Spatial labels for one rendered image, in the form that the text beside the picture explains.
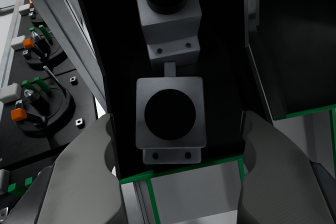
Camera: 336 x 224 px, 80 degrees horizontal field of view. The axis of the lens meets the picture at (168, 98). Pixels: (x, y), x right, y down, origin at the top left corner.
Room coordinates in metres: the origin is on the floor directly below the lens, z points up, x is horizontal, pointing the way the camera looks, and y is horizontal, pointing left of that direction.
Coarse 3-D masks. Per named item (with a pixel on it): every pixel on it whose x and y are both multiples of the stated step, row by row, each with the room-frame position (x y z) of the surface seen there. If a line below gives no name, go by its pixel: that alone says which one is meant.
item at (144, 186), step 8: (0, 16) 1.13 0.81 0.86; (8, 16) 1.11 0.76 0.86; (0, 24) 1.04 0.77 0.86; (8, 24) 1.03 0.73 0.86; (0, 32) 0.97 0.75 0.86; (0, 40) 0.89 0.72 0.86; (0, 48) 0.83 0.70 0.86; (0, 56) 0.77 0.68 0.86; (144, 184) 0.14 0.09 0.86; (144, 192) 0.12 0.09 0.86; (152, 216) 0.07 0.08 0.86; (208, 216) 0.05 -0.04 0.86; (216, 216) 0.05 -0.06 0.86; (224, 216) 0.04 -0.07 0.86; (232, 216) 0.04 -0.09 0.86
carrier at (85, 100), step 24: (48, 72) 0.37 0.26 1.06; (72, 72) 0.46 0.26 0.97; (0, 96) 0.39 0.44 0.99; (24, 96) 0.40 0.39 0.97; (48, 96) 0.36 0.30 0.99; (72, 96) 0.36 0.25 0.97; (0, 120) 0.33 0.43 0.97; (24, 120) 0.30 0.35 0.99; (48, 120) 0.29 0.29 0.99; (72, 120) 0.29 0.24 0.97; (0, 144) 0.26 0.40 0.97; (24, 144) 0.24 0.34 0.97; (48, 144) 0.23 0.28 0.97; (0, 168) 0.20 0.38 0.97
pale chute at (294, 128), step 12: (264, 96) 0.17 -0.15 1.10; (276, 120) 0.14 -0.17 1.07; (288, 120) 0.14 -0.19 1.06; (300, 120) 0.14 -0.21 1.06; (312, 120) 0.14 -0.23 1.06; (324, 120) 0.12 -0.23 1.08; (288, 132) 0.13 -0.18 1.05; (300, 132) 0.12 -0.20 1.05; (312, 132) 0.12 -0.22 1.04; (324, 132) 0.11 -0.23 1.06; (300, 144) 0.11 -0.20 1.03; (312, 144) 0.11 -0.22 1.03; (324, 144) 0.10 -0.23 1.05; (312, 156) 0.09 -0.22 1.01; (324, 156) 0.08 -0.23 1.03
